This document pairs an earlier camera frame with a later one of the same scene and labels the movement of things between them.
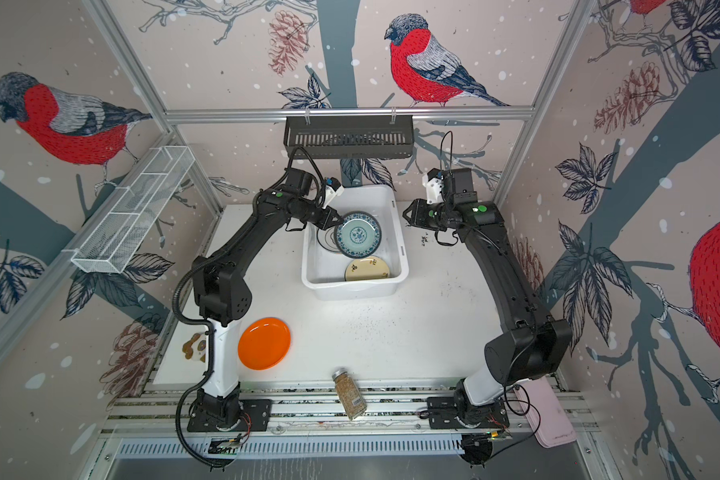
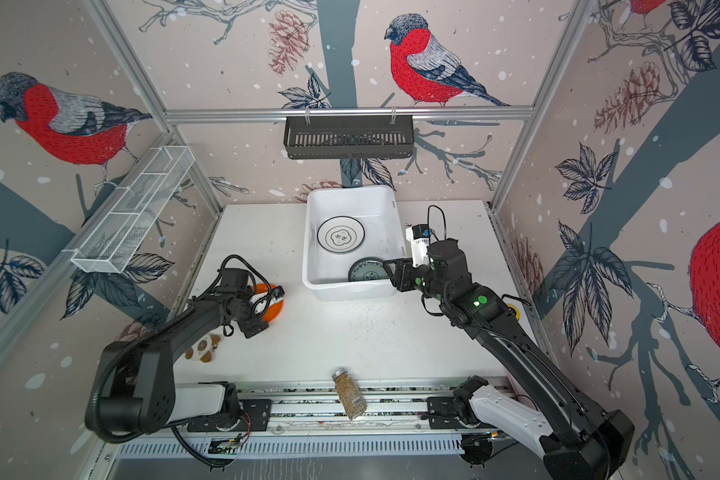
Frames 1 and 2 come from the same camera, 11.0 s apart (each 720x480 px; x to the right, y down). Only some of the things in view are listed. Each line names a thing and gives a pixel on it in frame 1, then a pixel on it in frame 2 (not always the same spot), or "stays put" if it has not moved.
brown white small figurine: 195,347 stays put
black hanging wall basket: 350,139 stays put
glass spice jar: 350,393 stays put
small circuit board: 224,446 stays put
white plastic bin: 364,256 stays put
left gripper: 327,220 → 253,324
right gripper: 421,208 → 404,275
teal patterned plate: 359,235 → 367,269
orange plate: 264,343 → 275,311
